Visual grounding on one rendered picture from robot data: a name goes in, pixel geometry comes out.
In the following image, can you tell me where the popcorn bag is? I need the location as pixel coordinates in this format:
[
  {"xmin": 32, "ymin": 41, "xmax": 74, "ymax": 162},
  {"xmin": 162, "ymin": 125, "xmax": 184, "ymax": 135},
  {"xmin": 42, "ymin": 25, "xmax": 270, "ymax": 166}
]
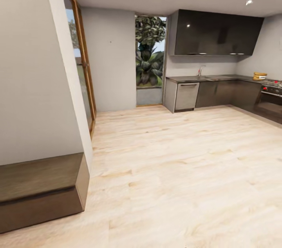
[{"xmin": 253, "ymin": 72, "xmax": 267, "ymax": 80}]

